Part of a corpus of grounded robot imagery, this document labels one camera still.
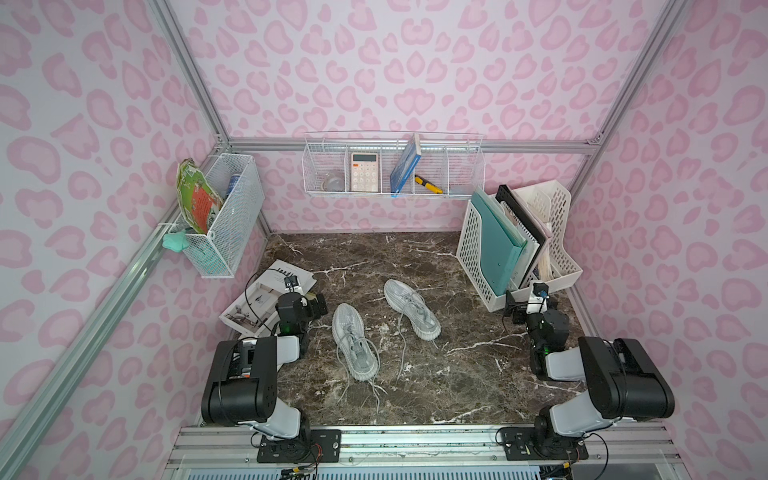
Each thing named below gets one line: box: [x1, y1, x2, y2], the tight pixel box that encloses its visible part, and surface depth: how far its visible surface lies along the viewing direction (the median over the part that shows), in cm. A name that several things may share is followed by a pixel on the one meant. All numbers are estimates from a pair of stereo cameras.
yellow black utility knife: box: [414, 175, 444, 194], surface depth 100 cm
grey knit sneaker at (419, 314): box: [384, 279, 442, 341], surface depth 94 cm
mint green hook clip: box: [162, 231, 189, 253], surface depth 64 cm
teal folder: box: [471, 186, 528, 296], surface depth 83 cm
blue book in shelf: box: [390, 133, 422, 197], surface depth 90 cm
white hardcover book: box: [219, 259, 317, 336], surface depth 97 cm
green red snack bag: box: [177, 158, 223, 234], surface depth 74 cm
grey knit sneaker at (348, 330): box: [332, 303, 379, 381], surface depth 88 cm
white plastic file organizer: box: [456, 180, 583, 312], surface depth 93 cm
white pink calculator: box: [351, 152, 378, 192], surface depth 97 cm
